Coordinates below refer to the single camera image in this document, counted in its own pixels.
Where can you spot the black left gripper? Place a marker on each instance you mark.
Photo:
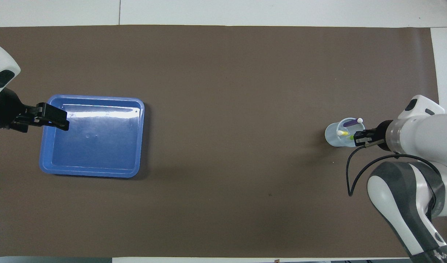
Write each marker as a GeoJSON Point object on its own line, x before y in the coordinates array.
{"type": "Point", "coordinates": [2, 109]}

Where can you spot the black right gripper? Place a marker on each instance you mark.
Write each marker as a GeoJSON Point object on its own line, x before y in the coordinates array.
{"type": "Point", "coordinates": [382, 135]}

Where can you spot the purple marker pen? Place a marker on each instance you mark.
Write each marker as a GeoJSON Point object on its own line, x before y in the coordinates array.
{"type": "Point", "coordinates": [351, 123]}

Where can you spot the yellow marker pen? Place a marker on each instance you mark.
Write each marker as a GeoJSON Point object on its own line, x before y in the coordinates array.
{"type": "Point", "coordinates": [343, 133]}

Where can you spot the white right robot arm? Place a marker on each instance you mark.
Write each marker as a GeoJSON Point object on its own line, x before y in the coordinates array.
{"type": "Point", "coordinates": [420, 138]}

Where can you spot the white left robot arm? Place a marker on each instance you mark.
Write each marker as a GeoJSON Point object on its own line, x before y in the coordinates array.
{"type": "Point", "coordinates": [0, 62]}

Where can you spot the translucent plastic cup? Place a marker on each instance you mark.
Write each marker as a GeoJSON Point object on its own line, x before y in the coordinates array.
{"type": "Point", "coordinates": [331, 137]}

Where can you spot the blue plastic tray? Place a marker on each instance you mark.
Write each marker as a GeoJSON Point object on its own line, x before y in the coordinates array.
{"type": "Point", "coordinates": [99, 146]}

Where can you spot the brown table mat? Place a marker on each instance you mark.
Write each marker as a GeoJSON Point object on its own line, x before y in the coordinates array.
{"type": "Point", "coordinates": [223, 91]}

